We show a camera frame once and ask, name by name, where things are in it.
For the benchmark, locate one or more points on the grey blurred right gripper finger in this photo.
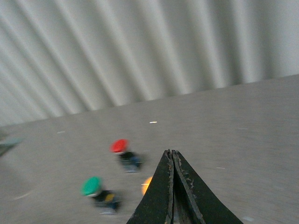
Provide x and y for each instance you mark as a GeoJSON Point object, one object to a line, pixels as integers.
{"type": "Point", "coordinates": [9, 141]}

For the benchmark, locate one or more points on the yellow mushroom push button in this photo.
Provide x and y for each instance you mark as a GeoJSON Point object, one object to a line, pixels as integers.
{"type": "Point", "coordinates": [145, 185]}

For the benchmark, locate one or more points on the green mushroom push button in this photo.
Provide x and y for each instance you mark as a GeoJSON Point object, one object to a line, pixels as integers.
{"type": "Point", "coordinates": [107, 200]}

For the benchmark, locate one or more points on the white pleated curtain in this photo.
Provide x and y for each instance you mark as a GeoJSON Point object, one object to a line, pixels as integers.
{"type": "Point", "coordinates": [62, 57]}

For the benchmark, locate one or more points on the red mushroom push button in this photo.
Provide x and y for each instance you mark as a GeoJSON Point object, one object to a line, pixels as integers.
{"type": "Point", "coordinates": [130, 160]}

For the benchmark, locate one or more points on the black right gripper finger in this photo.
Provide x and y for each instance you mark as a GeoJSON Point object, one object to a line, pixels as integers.
{"type": "Point", "coordinates": [156, 206]}
{"type": "Point", "coordinates": [195, 202]}

